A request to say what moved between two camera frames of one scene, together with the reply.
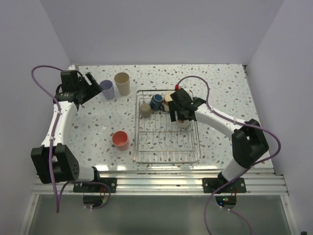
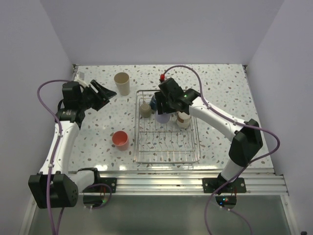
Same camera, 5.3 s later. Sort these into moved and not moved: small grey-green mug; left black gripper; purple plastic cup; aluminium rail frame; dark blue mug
Moved: purple plastic cup; left black gripper
Not moved: dark blue mug; small grey-green mug; aluminium rail frame
